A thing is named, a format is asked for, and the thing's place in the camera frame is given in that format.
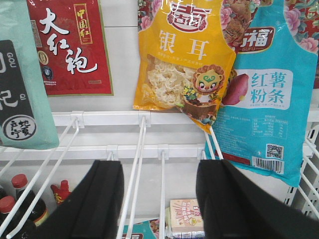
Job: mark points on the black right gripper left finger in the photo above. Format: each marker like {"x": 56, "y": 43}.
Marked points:
{"x": 92, "y": 210}

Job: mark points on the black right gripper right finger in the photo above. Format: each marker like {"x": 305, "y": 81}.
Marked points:
{"x": 233, "y": 207}

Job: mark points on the teal goji berry pouch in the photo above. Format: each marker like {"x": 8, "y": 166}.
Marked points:
{"x": 26, "y": 120}

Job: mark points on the pink snack box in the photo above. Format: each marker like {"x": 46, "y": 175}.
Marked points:
{"x": 185, "y": 216}

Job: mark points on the red cap soy sauce bottle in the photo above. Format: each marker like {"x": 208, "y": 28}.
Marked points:
{"x": 40, "y": 212}

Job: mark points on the blue sweet potato noodle pouch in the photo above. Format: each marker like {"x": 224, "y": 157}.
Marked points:
{"x": 261, "y": 126}

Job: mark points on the yellow white fungus pouch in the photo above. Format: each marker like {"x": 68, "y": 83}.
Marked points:
{"x": 185, "y": 60}

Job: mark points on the red Da Hong Pao packet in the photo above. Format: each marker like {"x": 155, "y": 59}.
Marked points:
{"x": 71, "y": 47}

